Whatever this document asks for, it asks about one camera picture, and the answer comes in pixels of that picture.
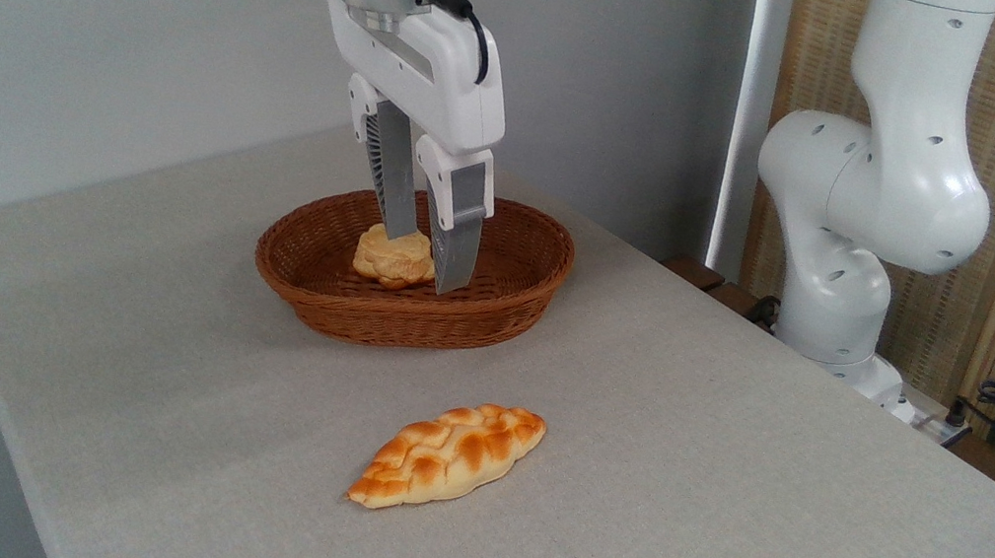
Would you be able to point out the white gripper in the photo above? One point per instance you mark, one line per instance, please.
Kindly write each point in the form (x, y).
(439, 80)

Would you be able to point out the long braided bread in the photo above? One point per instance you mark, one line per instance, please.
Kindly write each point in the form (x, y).
(449, 456)

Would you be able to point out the small round pastry bread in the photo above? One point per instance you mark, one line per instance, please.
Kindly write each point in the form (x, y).
(390, 264)

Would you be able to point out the brown wicker basket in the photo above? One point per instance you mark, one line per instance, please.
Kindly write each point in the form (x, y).
(411, 320)

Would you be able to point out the brown wooden block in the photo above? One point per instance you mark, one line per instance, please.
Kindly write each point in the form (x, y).
(739, 299)

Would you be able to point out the white vertical pole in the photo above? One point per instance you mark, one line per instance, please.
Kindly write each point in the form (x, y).
(752, 110)

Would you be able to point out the white power strip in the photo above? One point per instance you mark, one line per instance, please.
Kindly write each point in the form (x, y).
(938, 427)

